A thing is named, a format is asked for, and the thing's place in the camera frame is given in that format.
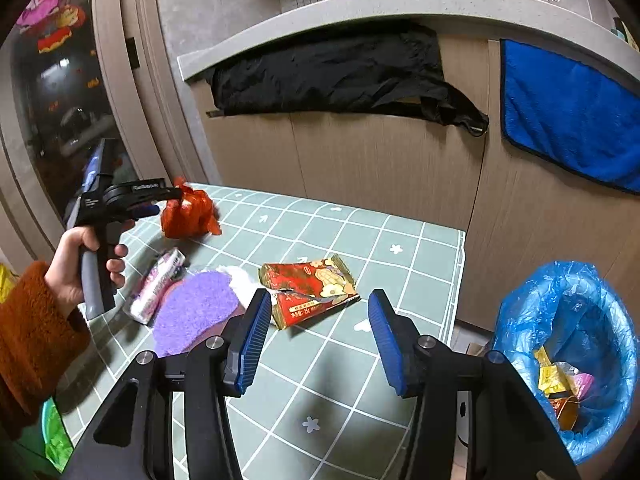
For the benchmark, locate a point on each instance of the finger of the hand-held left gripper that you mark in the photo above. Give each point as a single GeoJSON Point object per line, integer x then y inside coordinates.
{"type": "Point", "coordinates": [160, 192]}
{"type": "Point", "coordinates": [145, 208]}

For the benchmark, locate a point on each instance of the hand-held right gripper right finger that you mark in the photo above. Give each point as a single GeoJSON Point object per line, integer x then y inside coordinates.
{"type": "Point", "coordinates": [387, 345]}

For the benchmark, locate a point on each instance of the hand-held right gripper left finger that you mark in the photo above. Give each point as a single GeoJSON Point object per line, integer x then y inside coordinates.
{"type": "Point", "coordinates": [252, 340]}

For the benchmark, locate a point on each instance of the red plastic bag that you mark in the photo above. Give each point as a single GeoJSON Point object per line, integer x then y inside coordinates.
{"type": "Point", "coordinates": [187, 215]}

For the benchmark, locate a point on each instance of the red gold snack packet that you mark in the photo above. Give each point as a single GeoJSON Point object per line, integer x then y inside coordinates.
{"type": "Point", "coordinates": [310, 290]}

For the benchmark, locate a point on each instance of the trash bin blue bag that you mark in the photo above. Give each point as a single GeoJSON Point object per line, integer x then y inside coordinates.
{"type": "Point", "coordinates": [530, 310]}

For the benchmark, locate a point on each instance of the yellow snack wrapper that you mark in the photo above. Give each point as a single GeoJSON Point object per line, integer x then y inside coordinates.
{"type": "Point", "coordinates": [547, 375]}

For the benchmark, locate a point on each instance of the purple wrapper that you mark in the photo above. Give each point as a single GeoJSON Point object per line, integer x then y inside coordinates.
{"type": "Point", "coordinates": [584, 386]}

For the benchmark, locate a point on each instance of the person's left forearm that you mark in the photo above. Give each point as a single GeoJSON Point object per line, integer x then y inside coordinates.
{"type": "Point", "coordinates": [30, 340]}

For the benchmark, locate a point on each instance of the person's left hand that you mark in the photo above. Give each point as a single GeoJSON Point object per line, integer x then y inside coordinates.
{"type": "Point", "coordinates": [62, 270]}

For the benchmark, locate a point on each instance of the white crumpled tissue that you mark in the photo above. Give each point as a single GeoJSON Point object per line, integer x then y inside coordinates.
{"type": "Point", "coordinates": [240, 280]}

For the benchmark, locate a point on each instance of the purple sponge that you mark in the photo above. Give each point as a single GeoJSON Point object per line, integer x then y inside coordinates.
{"type": "Point", "coordinates": [195, 310]}

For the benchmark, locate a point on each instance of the pink white packet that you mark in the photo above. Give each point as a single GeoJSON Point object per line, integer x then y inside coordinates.
{"type": "Point", "coordinates": [155, 285]}

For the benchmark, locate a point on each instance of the glass door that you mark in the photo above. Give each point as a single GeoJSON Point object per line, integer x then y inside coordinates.
{"type": "Point", "coordinates": [50, 120]}

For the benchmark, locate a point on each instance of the green checked table mat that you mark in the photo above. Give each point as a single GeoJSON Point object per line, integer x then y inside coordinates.
{"type": "Point", "coordinates": [325, 240]}

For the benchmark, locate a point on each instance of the yellow plastic bag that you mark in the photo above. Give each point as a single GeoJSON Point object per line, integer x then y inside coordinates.
{"type": "Point", "coordinates": [7, 285]}

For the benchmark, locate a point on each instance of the black door latch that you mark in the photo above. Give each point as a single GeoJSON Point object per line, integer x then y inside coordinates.
{"type": "Point", "coordinates": [133, 52]}

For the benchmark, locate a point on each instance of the pink cartoon door sticker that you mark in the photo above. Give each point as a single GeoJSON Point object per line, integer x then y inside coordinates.
{"type": "Point", "coordinates": [55, 15]}

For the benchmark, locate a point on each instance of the black cloth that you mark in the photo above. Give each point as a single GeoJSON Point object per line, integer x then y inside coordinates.
{"type": "Point", "coordinates": [325, 75]}

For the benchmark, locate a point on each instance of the green plastic bag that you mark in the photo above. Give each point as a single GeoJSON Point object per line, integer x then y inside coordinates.
{"type": "Point", "coordinates": [57, 435]}

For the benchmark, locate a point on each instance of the grey stone countertop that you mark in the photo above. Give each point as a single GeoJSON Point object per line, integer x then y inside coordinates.
{"type": "Point", "coordinates": [350, 10]}

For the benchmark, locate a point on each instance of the blue towel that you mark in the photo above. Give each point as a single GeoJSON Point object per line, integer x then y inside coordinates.
{"type": "Point", "coordinates": [565, 110]}

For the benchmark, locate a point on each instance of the beige door frame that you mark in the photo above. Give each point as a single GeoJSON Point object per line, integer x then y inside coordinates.
{"type": "Point", "coordinates": [150, 85]}

